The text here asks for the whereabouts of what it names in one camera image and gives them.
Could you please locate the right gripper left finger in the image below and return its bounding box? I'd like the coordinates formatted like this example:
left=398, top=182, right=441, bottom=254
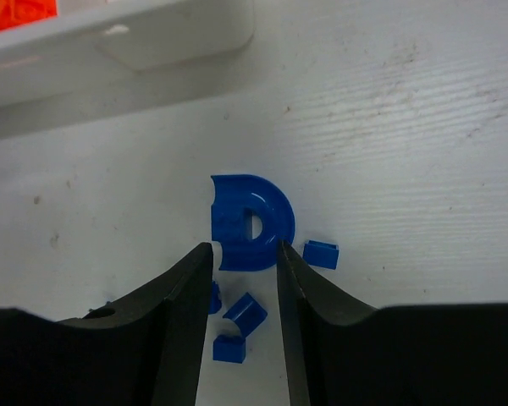
left=0, top=243, right=213, bottom=405

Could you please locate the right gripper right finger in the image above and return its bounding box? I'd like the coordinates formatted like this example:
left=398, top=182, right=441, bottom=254
left=277, top=241, right=508, bottom=405

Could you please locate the small blue lego brick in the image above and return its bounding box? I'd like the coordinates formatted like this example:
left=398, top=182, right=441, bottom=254
left=208, top=281, right=222, bottom=315
left=302, top=240, right=340, bottom=270
left=213, top=335, right=246, bottom=364
left=223, top=293, right=268, bottom=337

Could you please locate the blue half-round lego piece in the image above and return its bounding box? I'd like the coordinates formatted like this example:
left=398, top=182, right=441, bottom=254
left=211, top=174, right=295, bottom=272

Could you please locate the orange round lego piece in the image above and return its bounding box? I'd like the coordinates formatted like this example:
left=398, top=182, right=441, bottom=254
left=0, top=0, right=58, bottom=31

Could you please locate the white three-compartment tray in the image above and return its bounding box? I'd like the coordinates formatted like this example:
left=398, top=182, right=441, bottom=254
left=0, top=1, right=255, bottom=107

